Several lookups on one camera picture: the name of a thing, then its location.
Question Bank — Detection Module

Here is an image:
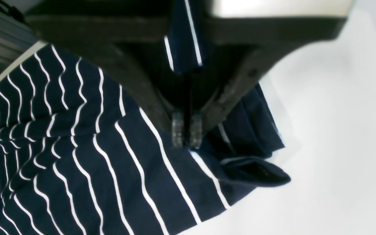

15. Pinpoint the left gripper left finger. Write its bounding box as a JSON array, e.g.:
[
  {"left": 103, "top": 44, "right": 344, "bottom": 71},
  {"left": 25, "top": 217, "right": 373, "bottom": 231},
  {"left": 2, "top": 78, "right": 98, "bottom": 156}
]
[{"left": 25, "top": 15, "right": 184, "bottom": 148}]

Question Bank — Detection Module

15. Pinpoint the navy white striped T-shirt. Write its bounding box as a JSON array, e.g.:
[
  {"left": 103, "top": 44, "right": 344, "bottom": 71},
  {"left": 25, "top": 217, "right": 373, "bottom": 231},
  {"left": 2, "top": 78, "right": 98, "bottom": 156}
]
[{"left": 0, "top": 0, "right": 291, "bottom": 235}]

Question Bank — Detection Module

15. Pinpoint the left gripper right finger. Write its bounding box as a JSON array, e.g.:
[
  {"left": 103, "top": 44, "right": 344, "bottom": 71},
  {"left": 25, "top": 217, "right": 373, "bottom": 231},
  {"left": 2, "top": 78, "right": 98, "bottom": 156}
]
[{"left": 188, "top": 16, "right": 347, "bottom": 148}]

